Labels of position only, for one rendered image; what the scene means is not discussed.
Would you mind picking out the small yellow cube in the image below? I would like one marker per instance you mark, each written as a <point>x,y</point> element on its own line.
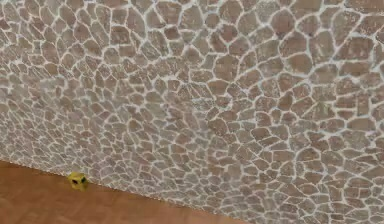
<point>78,182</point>

